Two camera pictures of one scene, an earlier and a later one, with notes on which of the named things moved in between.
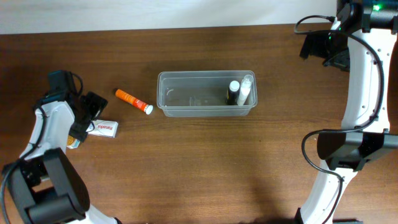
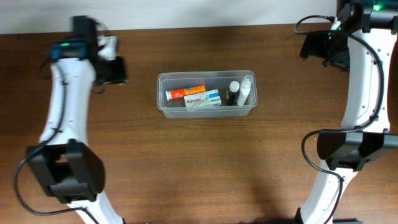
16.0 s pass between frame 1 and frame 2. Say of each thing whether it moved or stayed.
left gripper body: moved
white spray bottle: stayed
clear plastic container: stayed
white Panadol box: moved
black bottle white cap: stayed
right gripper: stayed
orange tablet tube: moved
